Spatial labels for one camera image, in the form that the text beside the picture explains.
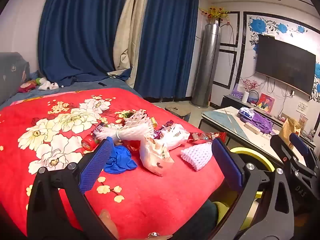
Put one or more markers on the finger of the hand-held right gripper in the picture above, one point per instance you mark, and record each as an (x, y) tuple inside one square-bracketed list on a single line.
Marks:
[(282, 150), (300, 147)]

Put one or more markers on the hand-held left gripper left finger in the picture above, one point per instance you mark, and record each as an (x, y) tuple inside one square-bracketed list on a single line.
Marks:
[(96, 163)]

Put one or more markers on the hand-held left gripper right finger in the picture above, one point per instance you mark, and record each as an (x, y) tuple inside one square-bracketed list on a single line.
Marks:
[(227, 165)]

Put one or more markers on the blue rubber glove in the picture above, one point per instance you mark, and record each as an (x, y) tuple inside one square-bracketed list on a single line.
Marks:
[(120, 162)]

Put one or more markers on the yellow round bin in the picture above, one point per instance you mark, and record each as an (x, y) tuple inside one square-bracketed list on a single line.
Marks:
[(260, 158)]

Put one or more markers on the red snack wrapper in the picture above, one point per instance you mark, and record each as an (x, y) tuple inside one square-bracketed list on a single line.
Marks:
[(212, 136)]

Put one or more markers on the clear plastic bag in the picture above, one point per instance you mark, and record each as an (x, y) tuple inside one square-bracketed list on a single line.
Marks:
[(155, 157)]

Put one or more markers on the white printed plastic bag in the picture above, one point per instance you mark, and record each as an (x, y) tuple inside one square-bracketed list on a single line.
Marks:
[(175, 136)]

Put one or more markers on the large white foam net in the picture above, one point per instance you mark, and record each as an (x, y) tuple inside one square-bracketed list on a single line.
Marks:
[(136, 118)]

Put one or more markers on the purple candy wrapper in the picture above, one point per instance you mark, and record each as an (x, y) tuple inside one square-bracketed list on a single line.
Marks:
[(170, 123), (158, 135)]

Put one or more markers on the gold candy wrapper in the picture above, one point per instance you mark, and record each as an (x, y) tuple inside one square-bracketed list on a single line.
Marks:
[(154, 122)]

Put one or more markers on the person's left hand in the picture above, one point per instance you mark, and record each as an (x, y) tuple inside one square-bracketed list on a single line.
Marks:
[(108, 220)]

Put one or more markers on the brown paper bag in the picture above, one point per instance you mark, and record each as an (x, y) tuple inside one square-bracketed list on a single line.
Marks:
[(290, 127)]

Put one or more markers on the white power strip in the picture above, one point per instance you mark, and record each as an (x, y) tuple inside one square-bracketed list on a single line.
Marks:
[(252, 127)]

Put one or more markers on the marble coffee table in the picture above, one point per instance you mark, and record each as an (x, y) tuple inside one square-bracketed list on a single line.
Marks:
[(225, 120)]

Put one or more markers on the yellow-green garment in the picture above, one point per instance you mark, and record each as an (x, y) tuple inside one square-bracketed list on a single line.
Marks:
[(222, 210)]

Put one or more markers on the colourful painting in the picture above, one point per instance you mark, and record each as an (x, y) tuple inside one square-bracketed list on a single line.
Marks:
[(265, 102)]

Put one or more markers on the tissue pack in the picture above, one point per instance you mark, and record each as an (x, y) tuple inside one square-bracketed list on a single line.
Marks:
[(246, 112)]

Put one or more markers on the round desk ornament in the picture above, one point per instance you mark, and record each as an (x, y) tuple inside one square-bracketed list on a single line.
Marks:
[(253, 103)]

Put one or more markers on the dark teal cloth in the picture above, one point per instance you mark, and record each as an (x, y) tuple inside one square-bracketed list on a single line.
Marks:
[(200, 220)]

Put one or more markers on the white vase red flowers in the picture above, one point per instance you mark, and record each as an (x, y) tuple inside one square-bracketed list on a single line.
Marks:
[(245, 97)]

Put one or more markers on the red floral blanket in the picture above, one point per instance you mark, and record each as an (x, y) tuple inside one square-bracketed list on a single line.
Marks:
[(150, 200)]

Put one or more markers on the dark television cabinet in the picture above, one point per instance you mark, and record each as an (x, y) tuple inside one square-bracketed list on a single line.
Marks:
[(232, 100)]

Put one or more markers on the purple paper bag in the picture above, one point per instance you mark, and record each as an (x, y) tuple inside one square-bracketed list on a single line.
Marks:
[(236, 92)]

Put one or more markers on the blue stool brown top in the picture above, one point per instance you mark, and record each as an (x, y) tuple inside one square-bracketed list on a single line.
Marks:
[(177, 111)]

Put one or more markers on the blue sofa seat cover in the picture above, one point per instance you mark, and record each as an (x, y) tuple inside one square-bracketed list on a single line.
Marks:
[(82, 88)]

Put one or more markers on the black remote control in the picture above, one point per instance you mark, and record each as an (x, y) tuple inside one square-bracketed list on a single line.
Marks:
[(102, 84)]

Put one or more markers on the white plush toy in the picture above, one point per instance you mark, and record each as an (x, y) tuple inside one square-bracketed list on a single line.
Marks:
[(47, 85)]

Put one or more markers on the silver tower air conditioner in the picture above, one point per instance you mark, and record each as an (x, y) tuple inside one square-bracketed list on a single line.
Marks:
[(205, 67)]

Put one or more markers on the green plush toy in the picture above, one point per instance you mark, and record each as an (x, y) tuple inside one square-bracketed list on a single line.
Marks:
[(38, 80)]

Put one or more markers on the red plush toy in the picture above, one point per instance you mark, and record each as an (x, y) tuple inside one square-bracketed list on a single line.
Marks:
[(26, 87)]

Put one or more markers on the grey patterned sofa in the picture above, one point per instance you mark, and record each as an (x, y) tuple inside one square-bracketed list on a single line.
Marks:
[(12, 75)]

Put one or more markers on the beige curtain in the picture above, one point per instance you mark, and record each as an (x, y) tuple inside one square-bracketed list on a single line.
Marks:
[(127, 42)]

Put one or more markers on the blue curtain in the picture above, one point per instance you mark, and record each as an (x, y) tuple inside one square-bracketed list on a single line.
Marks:
[(75, 30), (165, 42)]

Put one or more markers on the yellow flower decoration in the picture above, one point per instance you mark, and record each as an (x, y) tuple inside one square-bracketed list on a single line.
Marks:
[(216, 12)]

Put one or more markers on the white wall notice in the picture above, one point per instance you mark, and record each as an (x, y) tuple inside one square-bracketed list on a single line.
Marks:
[(302, 107)]

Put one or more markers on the wall socket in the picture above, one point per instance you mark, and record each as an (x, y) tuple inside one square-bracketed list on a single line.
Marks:
[(292, 93)]

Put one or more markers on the black wall television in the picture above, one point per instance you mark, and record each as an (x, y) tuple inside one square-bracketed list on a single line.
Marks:
[(285, 65)]

